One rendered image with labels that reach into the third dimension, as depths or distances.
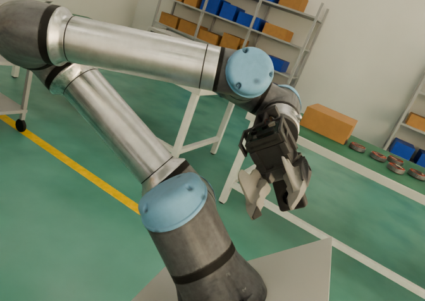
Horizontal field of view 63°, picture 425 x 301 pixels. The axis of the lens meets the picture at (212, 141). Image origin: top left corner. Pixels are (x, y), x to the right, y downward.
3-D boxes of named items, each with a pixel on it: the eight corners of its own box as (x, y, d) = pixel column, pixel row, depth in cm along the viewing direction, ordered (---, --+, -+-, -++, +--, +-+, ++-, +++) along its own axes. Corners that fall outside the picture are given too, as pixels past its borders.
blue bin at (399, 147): (389, 148, 565) (395, 137, 558) (406, 156, 556) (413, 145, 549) (389, 153, 528) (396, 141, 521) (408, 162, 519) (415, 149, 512)
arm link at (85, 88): (182, 258, 64) (-17, 32, 62) (186, 234, 79) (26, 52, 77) (231, 216, 64) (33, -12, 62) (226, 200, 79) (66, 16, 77)
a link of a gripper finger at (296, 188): (273, 181, 43) (266, 149, 51) (292, 216, 45) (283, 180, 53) (296, 171, 42) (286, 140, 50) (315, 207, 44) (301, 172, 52)
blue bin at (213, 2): (210, 12, 675) (215, -3, 665) (225, 18, 661) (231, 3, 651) (199, 9, 639) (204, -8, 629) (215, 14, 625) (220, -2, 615)
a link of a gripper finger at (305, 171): (281, 186, 48) (274, 159, 56) (286, 196, 49) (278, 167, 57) (312, 173, 47) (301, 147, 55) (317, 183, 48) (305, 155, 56)
